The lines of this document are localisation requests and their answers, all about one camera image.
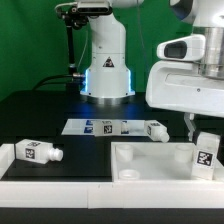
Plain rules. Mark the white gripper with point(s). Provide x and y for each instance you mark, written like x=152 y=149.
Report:
x=177 y=86

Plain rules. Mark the white sheet with tags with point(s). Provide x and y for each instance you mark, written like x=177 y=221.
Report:
x=85 y=127

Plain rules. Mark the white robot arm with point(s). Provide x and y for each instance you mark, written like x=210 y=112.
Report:
x=108 y=76

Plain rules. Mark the grey camera on pole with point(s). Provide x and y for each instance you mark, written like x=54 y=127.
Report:
x=93 y=7

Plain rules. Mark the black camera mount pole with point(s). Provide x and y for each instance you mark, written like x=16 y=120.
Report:
x=73 y=21

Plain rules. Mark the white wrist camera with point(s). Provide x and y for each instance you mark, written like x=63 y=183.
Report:
x=190 y=48

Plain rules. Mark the white square tabletop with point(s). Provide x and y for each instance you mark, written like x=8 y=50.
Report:
x=151 y=161

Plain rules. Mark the white U-shaped fence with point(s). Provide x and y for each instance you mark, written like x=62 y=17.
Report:
x=125 y=194

